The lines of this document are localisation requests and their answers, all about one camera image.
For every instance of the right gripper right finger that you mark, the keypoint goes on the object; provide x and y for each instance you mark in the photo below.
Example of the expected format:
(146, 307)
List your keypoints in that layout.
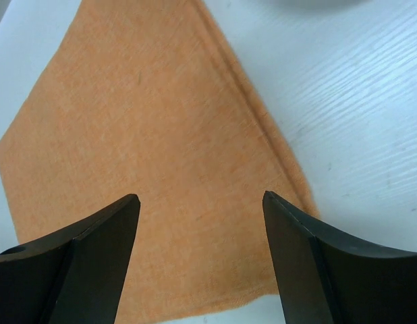
(325, 275)

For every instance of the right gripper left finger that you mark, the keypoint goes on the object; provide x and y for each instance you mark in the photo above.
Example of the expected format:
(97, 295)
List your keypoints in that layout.
(73, 275)

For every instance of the orange cloth placemat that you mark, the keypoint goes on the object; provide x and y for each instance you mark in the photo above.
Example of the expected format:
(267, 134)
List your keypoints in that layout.
(147, 97)

